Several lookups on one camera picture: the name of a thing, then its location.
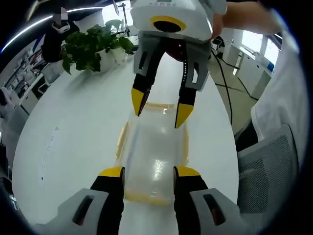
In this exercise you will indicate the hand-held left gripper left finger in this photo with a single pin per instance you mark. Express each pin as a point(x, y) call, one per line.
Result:
point(80, 208)

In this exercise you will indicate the black camera stand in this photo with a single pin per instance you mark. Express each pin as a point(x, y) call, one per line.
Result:
point(124, 17)

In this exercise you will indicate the clear box with yellow buckles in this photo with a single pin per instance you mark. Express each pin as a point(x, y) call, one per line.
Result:
point(151, 151)

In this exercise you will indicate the person's dark trouser leg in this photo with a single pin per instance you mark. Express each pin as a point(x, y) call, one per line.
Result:
point(247, 137)

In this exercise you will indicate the person's white shirt torso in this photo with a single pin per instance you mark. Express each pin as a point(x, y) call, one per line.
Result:
point(281, 93)

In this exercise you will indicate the person's right hand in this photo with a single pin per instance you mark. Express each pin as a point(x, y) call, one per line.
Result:
point(232, 14)

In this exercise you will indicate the green potted plant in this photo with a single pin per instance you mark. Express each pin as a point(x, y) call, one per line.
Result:
point(90, 46)

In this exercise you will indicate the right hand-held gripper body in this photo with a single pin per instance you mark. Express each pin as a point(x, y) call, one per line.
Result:
point(195, 22)

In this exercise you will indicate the grey mesh office chair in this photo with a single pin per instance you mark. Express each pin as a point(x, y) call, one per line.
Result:
point(266, 171)

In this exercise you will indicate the white storage cabinets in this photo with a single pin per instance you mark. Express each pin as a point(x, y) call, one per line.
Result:
point(252, 68)

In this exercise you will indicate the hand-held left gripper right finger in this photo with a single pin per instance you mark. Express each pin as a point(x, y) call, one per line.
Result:
point(220, 208)

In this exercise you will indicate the curved ceiling light strip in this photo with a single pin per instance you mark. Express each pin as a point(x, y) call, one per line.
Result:
point(29, 29)

